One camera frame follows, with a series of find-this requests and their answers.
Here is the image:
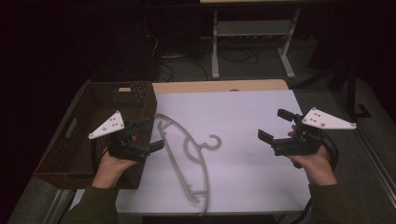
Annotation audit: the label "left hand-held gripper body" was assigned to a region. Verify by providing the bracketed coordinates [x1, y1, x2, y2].
[88, 110, 151, 163]

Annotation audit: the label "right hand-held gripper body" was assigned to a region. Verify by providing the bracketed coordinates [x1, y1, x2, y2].
[272, 107, 358, 157]

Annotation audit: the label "person's left hand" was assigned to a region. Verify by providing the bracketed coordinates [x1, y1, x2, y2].
[91, 149, 138, 189]

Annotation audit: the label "person's right hand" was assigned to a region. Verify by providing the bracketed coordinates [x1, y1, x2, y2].
[287, 124, 338, 187]

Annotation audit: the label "white table mat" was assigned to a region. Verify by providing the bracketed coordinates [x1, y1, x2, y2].
[115, 90, 313, 217]

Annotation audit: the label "brown woven basket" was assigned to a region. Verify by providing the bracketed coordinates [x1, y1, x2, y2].
[33, 80, 158, 190]

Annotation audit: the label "black metal stand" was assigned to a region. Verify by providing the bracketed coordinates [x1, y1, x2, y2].
[330, 62, 372, 121]

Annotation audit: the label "grey plastic clothes hanger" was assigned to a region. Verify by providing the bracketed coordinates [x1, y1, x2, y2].
[154, 113, 223, 217]

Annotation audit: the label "white power strip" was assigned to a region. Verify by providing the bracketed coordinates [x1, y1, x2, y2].
[161, 53, 187, 61]

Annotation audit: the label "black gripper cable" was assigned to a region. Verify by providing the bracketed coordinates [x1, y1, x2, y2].
[291, 133, 341, 224]

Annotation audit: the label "aluminium frame rail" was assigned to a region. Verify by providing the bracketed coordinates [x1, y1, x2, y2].
[42, 188, 77, 224]
[354, 124, 396, 201]

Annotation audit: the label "black floor cables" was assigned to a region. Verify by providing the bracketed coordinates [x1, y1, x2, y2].
[154, 46, 260, 82]

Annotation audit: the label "white metal desk frame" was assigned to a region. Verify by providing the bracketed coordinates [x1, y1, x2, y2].
[210, 8, 302, 80]

